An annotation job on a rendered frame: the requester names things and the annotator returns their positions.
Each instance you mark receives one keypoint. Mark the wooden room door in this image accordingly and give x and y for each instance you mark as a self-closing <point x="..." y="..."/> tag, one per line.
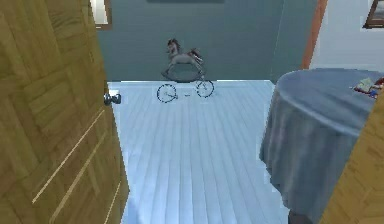
<point x="50" y="126"/>

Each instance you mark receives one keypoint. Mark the black thin-wheeled bicycle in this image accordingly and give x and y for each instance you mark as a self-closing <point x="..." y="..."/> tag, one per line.
<point x="185" y="90"/>

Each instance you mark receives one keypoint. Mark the silver round door knob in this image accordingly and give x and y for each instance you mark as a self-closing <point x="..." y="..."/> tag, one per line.
<point x="111" y="99"/>

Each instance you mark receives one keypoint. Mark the brown framed wall picture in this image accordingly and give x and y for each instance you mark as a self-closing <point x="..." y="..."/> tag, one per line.
<point x="376" y="14"/>

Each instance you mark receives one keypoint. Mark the round table with grey cloth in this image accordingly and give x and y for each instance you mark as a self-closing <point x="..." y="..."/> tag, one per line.
<point x="310" y="133"/>

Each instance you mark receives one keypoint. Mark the colourful small item on table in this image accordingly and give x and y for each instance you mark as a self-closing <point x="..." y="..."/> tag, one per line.
<point x="368" y="87"/>

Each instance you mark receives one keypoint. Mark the grey rocking horse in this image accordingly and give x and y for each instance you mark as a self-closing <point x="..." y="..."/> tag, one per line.
<point x="182" y="61"/>

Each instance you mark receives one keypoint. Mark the orange wooden door frame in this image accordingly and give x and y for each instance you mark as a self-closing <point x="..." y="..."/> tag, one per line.
<point x="313" y="33"/>

